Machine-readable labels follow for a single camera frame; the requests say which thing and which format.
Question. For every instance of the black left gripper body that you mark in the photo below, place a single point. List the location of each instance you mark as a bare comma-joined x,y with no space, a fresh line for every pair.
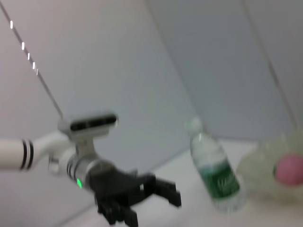
118,186

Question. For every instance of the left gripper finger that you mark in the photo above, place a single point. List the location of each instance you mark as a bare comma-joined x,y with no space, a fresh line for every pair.
118,216
168,191

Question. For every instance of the green wavy glass bowl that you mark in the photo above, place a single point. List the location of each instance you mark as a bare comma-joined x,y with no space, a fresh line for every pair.
258,165

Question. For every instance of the pink toy peach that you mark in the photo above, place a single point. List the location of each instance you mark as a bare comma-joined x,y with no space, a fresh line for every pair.
290,169

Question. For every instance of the clear green-label water bottle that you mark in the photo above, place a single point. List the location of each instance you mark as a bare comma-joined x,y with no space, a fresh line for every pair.
215,175

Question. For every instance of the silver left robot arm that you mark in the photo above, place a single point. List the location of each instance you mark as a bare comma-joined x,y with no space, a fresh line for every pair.
47,149

